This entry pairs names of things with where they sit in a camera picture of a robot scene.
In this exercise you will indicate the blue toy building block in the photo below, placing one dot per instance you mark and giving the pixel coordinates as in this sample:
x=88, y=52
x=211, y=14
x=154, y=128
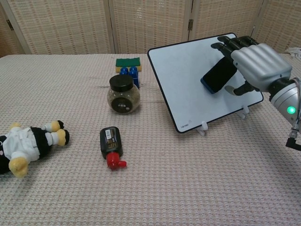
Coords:
x=132, y=74

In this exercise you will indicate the white fringed cloth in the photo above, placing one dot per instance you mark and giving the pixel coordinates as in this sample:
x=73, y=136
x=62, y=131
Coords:
x=294, y=51

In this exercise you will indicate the white plastic board stand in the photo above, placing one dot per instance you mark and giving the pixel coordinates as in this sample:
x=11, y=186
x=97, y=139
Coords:
x=203, y=128

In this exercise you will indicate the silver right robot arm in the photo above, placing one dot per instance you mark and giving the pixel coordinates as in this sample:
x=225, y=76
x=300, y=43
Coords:
x=288, y=106

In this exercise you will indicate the black ink bottle red cap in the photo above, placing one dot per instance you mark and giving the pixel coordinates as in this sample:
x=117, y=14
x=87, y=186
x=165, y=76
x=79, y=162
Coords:
x=111, y=142

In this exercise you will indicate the green yellow sponge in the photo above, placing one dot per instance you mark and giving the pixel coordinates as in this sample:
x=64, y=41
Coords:
x=128, y=63

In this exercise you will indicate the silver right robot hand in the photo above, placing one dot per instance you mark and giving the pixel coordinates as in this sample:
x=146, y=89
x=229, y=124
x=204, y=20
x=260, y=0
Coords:
x=258, y=62

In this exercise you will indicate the dark blue board eraser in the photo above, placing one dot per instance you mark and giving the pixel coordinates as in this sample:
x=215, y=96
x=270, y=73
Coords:
x=218, y=76

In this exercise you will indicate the woven folding screen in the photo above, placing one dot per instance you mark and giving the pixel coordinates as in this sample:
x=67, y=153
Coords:
x=141, y=23

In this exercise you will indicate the black white plush toy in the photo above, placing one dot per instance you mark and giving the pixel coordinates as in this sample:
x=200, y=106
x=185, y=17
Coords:
x=26, y=143

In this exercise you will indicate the beige waffle tablecloth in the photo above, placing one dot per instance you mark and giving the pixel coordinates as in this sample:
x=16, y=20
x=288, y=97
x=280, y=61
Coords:
x=150, y=164

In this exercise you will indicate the glass spice jar black lid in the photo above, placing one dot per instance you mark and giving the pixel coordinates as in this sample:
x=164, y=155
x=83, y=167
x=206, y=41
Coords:
x=123, y=95

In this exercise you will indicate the white board with black frame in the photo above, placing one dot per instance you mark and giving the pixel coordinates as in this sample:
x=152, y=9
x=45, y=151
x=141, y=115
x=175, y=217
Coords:
x=188, y=94

